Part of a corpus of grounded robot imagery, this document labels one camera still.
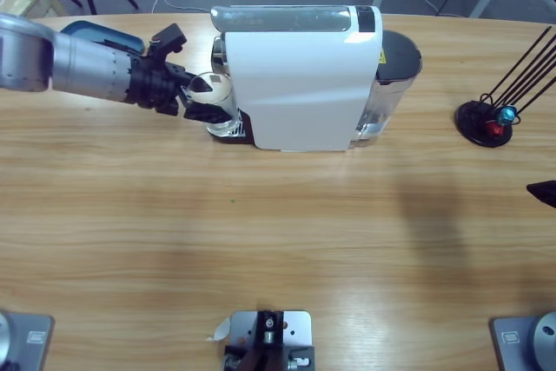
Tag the white paper tag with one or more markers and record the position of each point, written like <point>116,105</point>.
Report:
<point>222,329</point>

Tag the black capsule holder with rods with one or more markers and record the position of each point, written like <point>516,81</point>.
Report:
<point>471,121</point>

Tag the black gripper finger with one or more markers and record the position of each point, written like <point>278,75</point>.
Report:
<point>545,190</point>

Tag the silver coffee machine lever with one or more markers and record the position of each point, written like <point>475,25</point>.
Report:
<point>282,19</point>

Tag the blue square tray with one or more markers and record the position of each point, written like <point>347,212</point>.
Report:
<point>95,32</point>

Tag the blue coffee capsule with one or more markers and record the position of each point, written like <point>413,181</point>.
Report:
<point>506,115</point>

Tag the grey camera mount plate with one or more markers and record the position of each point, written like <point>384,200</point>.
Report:
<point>295,327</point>

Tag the metal drip tray grate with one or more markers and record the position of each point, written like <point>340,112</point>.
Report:
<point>240,130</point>

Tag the white coffee machine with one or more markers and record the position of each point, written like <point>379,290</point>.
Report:
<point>299,84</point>

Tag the clear glass cup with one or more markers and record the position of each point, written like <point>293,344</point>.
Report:
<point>217,88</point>

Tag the yellow warning sticker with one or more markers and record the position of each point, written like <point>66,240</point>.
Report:
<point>382,57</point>

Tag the red coffee capsule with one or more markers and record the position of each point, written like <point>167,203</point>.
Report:
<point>494,128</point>

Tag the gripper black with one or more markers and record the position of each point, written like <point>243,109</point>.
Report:
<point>150,84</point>

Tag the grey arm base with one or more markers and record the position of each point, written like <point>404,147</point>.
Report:
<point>512,336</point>
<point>35,336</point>

